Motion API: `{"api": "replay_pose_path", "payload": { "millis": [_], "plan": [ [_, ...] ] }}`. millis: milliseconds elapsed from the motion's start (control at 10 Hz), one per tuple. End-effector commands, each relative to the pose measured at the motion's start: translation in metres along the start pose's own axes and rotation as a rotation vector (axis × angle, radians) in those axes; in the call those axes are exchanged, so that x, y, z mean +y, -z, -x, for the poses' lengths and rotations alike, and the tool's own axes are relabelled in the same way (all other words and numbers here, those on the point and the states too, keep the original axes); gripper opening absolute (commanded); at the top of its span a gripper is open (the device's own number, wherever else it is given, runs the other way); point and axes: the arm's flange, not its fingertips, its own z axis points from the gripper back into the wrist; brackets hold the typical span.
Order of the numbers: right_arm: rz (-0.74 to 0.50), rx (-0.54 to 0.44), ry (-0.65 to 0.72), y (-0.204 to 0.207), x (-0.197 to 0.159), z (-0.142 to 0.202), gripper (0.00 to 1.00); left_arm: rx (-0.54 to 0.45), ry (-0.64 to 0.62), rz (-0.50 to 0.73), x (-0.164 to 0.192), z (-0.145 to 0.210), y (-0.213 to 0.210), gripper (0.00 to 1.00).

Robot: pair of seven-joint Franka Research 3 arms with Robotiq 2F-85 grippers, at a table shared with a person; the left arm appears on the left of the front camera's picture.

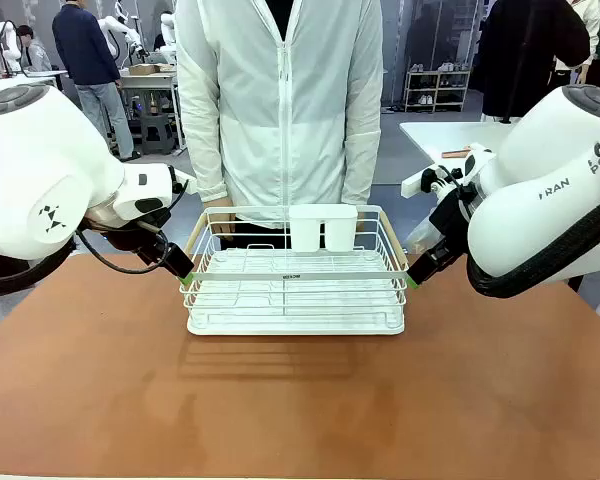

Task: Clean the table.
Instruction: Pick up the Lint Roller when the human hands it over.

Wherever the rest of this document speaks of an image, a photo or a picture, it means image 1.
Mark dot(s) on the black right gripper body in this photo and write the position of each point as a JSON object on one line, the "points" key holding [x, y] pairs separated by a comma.
{"points": [[450, 220]]}

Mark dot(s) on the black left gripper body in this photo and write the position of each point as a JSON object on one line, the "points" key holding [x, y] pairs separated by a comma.
{"points": [[135, 240]]}

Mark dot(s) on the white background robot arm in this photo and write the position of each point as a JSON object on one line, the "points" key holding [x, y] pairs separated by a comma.
{"points": [[2, 45], [122, 30], [167, 30]]}

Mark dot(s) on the white sleeved left forearm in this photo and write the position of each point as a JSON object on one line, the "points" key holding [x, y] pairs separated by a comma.
{"points": [[362, 165]]}

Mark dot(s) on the white sleeved right forearm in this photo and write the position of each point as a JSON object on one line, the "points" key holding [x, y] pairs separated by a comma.
{"points": [[202, 150]]}

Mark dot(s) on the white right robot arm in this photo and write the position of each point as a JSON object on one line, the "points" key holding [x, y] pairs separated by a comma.
{"points": [[540, 220]]}

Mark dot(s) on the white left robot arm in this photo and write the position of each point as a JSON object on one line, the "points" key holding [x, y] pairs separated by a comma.
{"points": [[40, 150]]}

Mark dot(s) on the person's right hand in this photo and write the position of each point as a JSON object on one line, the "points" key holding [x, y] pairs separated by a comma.
{"points": [[225, 220]]}

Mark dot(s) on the person's left hand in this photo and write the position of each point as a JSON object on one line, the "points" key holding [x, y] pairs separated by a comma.
{"points": [[362, 221]]}

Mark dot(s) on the clear plastic bag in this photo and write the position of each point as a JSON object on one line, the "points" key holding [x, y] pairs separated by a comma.
{"points": [[422, 235]]}

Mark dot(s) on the small brown block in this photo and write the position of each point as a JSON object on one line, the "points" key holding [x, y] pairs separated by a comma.
{"points": [[457, 153]]}

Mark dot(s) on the large white table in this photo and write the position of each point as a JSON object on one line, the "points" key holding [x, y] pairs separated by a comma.
{"points": [[455, 137]]}

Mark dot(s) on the black braided right arm sleeve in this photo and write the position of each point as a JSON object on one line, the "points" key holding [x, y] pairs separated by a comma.
{"points": [[540, 280]]}

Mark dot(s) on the black braided arm sleeve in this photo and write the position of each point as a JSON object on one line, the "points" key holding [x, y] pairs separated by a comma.
{"points": [[540, 280], [25, 277]]}

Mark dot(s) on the grey plastic step stool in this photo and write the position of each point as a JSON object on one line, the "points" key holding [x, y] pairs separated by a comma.
{"points": [[156, 132]]}

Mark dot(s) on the white plastic cutlery holder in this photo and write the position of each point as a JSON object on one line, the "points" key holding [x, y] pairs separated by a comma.
{"points": [[325, 230]]}

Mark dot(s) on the black braided left arm sleeve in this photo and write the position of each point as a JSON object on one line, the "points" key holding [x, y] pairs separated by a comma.
{"points": [[25, 277]]}

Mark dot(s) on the light wood shoe rack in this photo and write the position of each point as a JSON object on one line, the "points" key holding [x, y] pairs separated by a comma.
{"points": [[437, 90]]}

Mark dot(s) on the white background desk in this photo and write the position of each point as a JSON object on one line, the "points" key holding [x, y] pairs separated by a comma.
{"points": [[150, 82]]}

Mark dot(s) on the cardboard box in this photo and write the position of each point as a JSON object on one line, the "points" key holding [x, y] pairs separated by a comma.
{"points": [[150, 69]]}

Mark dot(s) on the person in black coat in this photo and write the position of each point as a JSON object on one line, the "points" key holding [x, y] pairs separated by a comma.
{"points": [[525, 55]]}

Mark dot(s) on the person in navy jacket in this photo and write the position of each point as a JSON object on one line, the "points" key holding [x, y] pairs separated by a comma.
{"points": [[90, 55]]}

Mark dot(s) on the person in white jacket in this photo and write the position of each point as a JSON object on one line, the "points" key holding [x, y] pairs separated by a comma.
{"points": [[280, 100]]}

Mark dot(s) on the seated person in grey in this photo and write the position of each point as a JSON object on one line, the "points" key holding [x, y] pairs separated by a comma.
{"points": [[35, 52]]}

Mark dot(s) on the person in cream jacket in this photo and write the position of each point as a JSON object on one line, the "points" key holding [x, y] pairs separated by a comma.
{"points": [[582, 35]]}

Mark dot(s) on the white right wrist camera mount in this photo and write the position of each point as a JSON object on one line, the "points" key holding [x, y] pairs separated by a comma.
{"points": [[460, 170]]}

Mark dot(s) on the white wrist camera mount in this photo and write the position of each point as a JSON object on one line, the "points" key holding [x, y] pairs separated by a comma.
{"points": [[460, 170], [184, 182]]}

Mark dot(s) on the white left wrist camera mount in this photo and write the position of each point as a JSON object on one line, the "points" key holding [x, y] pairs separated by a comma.
{"points": [[184, 182]]}

